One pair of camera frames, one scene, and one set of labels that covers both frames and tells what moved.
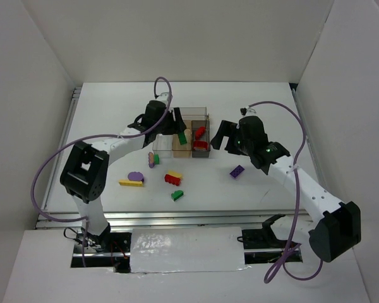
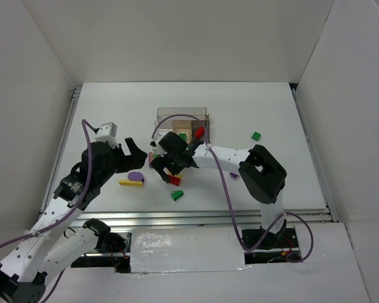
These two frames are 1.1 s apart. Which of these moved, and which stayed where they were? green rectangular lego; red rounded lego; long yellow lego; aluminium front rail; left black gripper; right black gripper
Moved: left black gripper; right black gripper
Stayed: aluminium front rail; red rounded lego; long yellow lego; green rectangular lego
